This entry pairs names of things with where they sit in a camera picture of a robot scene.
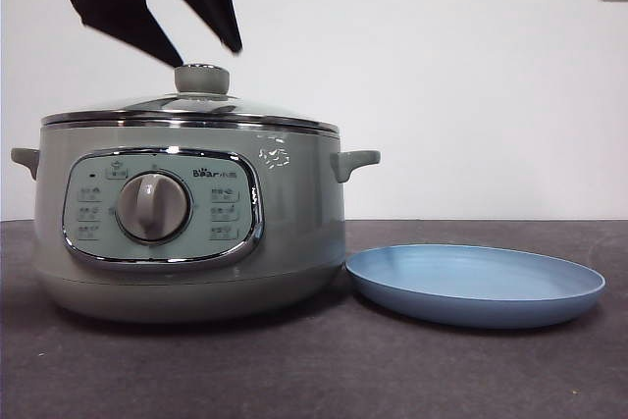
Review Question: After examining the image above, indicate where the pale green electric steamer pot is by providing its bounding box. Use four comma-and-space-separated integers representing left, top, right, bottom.
10, 118, 382, 325

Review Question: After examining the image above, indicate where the glass lid with green knob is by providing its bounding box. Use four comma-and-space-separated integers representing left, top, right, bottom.
40, 63, 340, 129

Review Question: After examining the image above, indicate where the blue plate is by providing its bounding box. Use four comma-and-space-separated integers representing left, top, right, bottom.
344, 243, 606, 331

